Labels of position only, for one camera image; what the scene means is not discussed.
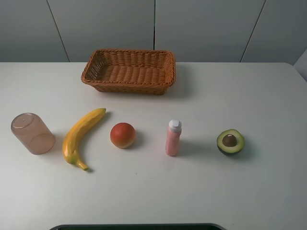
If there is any halved avocado with pit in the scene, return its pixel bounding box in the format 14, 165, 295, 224
216, 129, 245, 156

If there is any brown wicker basket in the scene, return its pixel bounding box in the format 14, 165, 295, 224
81, 49, 176, 95

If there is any pink bottle white cap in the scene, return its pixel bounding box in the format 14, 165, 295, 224
165, 120, 182, 157

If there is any red orange tomato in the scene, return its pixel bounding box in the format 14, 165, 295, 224
110, 123, 136, 149

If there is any yellow banana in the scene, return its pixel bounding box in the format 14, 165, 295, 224
62, 108, 106, 171

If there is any black tray edge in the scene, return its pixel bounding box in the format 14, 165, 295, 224
51, 223, 224, 230

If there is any translucent pink plastic cup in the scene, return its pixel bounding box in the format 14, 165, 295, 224
11, 113, 56, 155

